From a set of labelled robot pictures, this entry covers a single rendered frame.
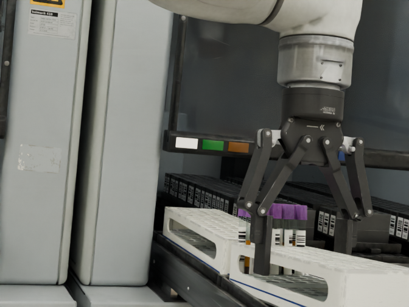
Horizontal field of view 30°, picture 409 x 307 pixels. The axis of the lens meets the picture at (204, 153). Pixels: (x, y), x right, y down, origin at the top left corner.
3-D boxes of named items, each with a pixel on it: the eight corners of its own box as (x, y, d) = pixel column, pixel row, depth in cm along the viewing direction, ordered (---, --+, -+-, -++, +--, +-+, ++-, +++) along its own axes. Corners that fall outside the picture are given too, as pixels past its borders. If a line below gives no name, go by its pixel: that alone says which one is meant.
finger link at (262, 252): (273, 215, 89) (267, 215, 89) (269, 276, 89) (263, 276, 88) (263, 214, 92) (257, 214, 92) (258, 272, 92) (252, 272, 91)
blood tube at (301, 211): (291, 289, 101) (293, 204, 101) (302, 289, 101) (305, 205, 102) (294, 290, 99) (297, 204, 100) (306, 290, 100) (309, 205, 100)
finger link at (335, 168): (304, 141, 94) (313, 136, 95) (341, 221, 96) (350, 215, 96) (319, 141, 91) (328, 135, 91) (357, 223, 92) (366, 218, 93)
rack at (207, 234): (160, 242, 131) (164, 206, 131) (215, 243, 134) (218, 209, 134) (220, 284, 103) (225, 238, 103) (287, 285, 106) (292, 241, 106)
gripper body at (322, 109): (295, 81, 88) (290, 162, 87) (360, 89, 91) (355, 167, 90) (268, 88, 95) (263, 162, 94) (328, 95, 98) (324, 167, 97)
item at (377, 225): (383, 245, 140) (386, 212, 140) (389, 247, 139) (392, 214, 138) (326, 242, 137) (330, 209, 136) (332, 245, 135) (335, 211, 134)
